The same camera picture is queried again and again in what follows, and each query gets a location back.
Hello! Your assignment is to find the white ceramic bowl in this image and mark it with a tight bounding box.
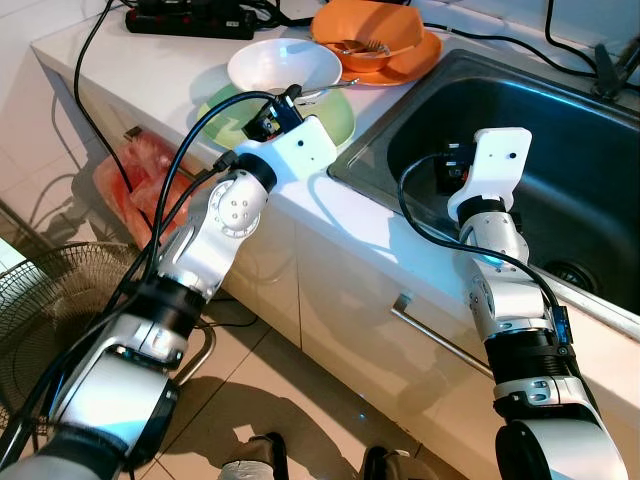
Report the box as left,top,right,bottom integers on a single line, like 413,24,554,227
227,38,344,99

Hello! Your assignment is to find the green plate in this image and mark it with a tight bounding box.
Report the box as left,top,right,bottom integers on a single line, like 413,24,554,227
196,80,357,151

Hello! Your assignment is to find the metal fork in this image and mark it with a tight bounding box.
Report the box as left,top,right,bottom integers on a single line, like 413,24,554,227
335,38,393,57

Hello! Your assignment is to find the stainless steel sink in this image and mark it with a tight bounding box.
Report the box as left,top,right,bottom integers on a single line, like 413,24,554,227
328,48,640,341

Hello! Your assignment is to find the orange bowl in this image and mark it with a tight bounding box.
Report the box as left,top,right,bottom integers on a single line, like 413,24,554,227
310,0,426,73

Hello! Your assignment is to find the black power strip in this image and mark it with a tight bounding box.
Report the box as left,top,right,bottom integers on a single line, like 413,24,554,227
125,0,259,41

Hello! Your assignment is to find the red plastic bag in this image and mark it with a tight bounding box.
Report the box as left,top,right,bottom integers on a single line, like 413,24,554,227
93,128,201,251

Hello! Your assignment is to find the steel gooseneck faucet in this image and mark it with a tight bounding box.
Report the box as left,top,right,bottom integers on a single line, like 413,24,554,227
592,38,640,101

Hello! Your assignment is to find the grey right robot foot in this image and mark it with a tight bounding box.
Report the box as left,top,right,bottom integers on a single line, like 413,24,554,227
360,445,419,480

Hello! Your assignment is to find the grey robot foot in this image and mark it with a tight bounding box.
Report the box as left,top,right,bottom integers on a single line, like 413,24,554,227
218,430,291,480
360,445,419,480

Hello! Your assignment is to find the grey left robot foot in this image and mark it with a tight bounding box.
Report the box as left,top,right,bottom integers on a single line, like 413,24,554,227
218,430,291,480

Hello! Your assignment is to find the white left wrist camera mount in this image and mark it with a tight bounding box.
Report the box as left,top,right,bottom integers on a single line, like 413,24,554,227
240,115,338,186

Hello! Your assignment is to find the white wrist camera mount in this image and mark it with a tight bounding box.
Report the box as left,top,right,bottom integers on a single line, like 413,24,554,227
447,127,534,223
240,115,338,186

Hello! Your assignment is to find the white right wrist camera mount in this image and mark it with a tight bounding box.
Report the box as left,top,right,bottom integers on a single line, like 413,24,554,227
447,127,534,223

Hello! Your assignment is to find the thin black counter cable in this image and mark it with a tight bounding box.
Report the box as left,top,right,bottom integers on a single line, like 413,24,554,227
410,20,606,81
543,0,640,61

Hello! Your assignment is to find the black power strip cable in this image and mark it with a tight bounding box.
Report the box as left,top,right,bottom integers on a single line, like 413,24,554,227
73,0,156,236

